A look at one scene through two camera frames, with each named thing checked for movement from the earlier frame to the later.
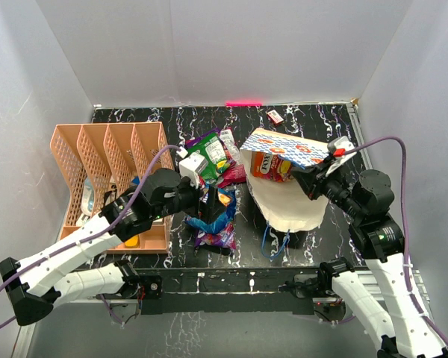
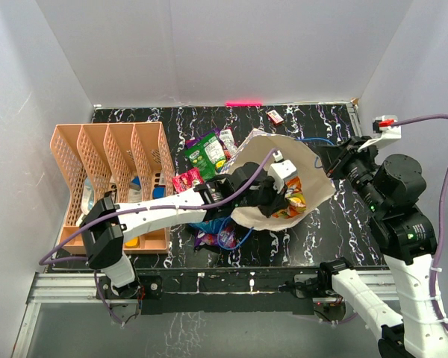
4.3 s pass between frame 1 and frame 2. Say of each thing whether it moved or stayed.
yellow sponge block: stayed
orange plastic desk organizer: stayed
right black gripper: moved
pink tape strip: stayed
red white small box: stayed
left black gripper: moved
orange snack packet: moved
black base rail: stayed
